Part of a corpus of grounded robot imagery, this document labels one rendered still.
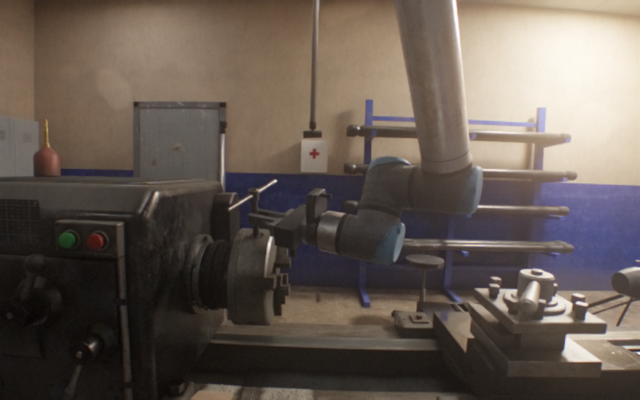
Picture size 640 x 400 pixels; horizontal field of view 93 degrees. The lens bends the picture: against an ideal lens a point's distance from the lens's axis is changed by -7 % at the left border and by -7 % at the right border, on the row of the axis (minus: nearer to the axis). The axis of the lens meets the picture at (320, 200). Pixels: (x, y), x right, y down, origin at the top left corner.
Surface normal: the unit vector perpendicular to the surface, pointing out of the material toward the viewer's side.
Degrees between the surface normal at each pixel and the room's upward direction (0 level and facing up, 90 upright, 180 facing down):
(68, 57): 90
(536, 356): 0
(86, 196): 45
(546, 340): 90
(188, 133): 90
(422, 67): 121
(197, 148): 90
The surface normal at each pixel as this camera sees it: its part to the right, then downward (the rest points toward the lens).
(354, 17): -0.01, 0.08
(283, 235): -0.43, 0.36
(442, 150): -0.33, 0.56
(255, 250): 0.01, -0.67
